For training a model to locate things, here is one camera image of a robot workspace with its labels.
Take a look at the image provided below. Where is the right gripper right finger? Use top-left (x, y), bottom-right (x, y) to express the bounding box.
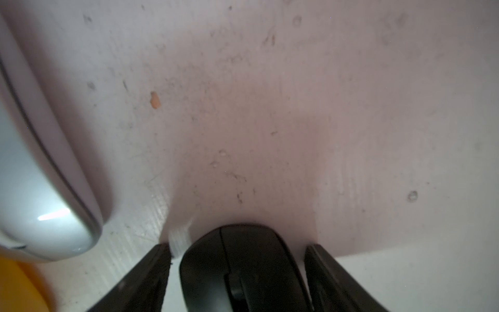
top-left (304, 244), bottom-right (387, 312)

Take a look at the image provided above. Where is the silver mouse beside tray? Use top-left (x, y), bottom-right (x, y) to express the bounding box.
top-left (1, 22), bottom-right (103, 262)

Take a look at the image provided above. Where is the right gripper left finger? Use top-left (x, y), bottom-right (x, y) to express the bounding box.
top-left (89, 243), bottom-right (172, 312)

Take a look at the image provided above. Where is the yellow storage box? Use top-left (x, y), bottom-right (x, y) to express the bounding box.
top-left (1, 257), bottom-right (49, 312)

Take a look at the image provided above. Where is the black slim mouse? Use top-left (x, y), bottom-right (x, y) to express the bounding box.
top-left (179, 224), bottom-right (313, 311)

